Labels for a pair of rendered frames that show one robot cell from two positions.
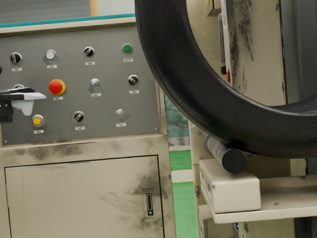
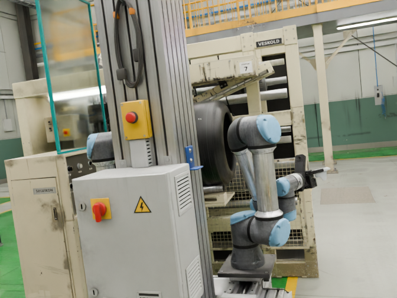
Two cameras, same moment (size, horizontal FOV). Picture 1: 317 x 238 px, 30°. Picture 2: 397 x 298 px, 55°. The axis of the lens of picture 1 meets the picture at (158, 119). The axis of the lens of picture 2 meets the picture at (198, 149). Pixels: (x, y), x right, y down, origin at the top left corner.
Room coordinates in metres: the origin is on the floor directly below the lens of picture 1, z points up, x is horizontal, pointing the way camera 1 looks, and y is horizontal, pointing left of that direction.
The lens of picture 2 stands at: (0.54, 2.34, 1.38)
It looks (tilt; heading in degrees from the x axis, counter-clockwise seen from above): 5 degrees down; 286
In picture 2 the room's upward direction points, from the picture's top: 7 degrees counter-clockwise
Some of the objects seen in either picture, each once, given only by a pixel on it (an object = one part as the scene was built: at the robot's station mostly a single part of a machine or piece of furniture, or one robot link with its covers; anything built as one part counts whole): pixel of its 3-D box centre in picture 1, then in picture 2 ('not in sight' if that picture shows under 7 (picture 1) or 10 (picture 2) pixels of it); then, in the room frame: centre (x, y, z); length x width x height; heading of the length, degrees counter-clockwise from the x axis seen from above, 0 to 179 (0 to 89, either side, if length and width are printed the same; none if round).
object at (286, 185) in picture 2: not in sight; (285, 186); (0.64, 0.64, 1.04); 0.11 x 0.08 x 0.09; 61
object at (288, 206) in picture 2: not in sight; (283, 207); (0.66, 0.63, 0.94); 0.11 x 0.08 x 0.11; 151
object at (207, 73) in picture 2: not in sight; (217, 72); (1.14, -0.57, 1.71); 0.61 x 0.25 x 0.15; 0
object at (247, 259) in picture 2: not in sight; (246, 252); (0.83, 0.70, 0.77); 0.15 x 0.15 x 0.10
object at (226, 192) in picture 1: (225, 181); (199, 198); (1.26, -0.13, 0.84); 0.36 x 0.09 x 0.06; 0
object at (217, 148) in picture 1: (223, 151); (199, 189); (1.26, -0.13, 0.90); 0.35 x 0.05 x 0.05; 0
